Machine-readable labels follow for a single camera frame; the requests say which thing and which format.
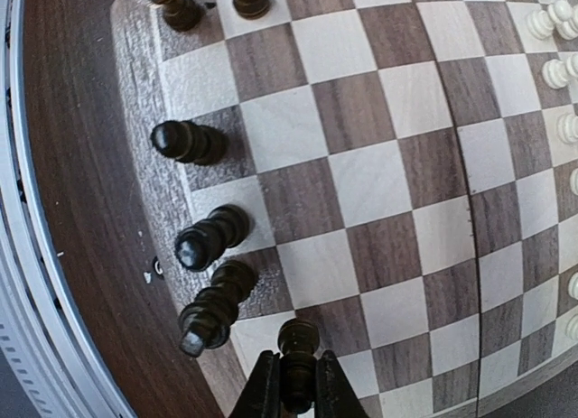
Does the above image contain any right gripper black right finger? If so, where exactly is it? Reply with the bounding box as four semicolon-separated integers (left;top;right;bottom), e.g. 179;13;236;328
314;350;368;418

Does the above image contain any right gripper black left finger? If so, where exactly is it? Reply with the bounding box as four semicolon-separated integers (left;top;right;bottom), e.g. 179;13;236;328
229;350;281;418

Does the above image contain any black chess piece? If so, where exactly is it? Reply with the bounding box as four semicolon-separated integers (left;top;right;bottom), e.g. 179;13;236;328
174;204;250;272
179;260;258;358
150;120;228;165
232;0;270;19

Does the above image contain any wooden chess board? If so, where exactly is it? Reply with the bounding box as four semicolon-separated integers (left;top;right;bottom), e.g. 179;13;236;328
111;0;577;417

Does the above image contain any black chess piece corner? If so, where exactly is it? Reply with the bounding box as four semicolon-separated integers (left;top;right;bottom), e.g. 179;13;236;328
150;0;204;32

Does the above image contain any aluminium front rail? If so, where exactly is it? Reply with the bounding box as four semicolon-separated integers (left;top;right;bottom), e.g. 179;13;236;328
1;0;135;417

